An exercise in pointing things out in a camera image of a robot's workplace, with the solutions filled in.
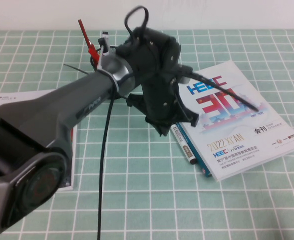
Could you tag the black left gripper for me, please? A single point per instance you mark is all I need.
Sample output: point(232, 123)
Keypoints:
point(161, 100)

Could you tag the white marker with black cap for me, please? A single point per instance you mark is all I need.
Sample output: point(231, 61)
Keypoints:
point(104, 47)
point(184, 147)

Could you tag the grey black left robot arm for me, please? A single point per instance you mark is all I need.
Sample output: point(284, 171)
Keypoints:
point(62, 112)

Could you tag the black mesh pen holder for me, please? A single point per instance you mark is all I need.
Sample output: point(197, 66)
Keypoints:
point(94, 61)

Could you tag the grey pen with black tip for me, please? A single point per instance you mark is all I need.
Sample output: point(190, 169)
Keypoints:
point(104, 33)

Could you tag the red pen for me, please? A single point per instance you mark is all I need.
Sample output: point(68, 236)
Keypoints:
point(85, 37)

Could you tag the white HEEC catalogue book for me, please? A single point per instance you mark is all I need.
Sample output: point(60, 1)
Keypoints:
point(236, 137)

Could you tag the black zip tie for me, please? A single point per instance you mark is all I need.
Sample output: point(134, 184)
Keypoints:
point(74, 68)

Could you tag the white red robot brochure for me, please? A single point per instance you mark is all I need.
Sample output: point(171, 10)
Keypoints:
point(70, 160)

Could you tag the green checked tablecloth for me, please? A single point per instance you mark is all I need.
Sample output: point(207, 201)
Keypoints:
point(211, 212)

